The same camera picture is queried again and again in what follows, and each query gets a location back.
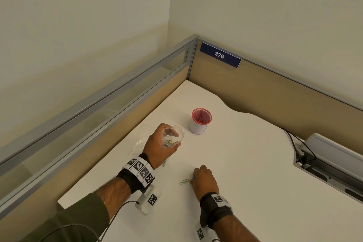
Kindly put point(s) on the clear plastic cup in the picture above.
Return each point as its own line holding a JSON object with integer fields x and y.
{"x": 178, "y": 137}

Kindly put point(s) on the grey desk power box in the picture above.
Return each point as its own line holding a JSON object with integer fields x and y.
{"x": 334, "y": 155}

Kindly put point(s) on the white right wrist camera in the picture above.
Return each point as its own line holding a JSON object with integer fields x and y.
{"x": 204, "y": 234}

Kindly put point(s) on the clear plastic bag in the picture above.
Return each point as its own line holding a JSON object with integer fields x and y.
{"x": 140, "y": 142}

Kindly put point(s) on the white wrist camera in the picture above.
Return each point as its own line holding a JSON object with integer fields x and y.
{"x": 204, "y": 234}
{"x": 149, "y": 202}

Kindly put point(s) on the beige partition panel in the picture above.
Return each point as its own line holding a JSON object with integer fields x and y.
{"x": 272, "y": 85}

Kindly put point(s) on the grey framed glass partition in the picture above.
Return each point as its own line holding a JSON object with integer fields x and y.
{"x": 102, "y": 100}

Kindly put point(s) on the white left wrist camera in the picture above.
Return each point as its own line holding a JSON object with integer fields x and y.
{"x": 149, "y": 202}

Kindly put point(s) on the person's right hand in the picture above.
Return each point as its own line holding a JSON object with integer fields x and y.
{"x": 205, "y": 182}

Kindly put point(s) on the white cup with red rim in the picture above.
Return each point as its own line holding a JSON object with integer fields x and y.
{"x": 197, "y": 128}

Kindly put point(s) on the left wristband with marker tags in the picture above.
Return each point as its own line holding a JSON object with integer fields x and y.
{"x": 140, "y": 169}

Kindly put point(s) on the blue number sign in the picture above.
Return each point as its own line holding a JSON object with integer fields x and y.
{"x": 219, "y": 54}

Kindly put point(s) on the black right wristband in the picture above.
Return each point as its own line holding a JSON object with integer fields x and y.
{"x": 215, "y": 210}

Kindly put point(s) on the person's left hand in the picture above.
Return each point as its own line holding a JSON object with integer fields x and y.
{"x": 153, "y": 149}

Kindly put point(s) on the person's left forearm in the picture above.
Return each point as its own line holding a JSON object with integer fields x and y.
{"x": 113, "y": 195}

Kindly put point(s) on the person's right forearm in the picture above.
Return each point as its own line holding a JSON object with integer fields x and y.
{"x": 235, "y": 230}

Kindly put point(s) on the green paper clip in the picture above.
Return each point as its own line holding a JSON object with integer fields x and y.
{"x": 185, "y": 181}

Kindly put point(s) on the olive green sleeve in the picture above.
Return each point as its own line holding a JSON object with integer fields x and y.
{"x": 71, "y": 219}

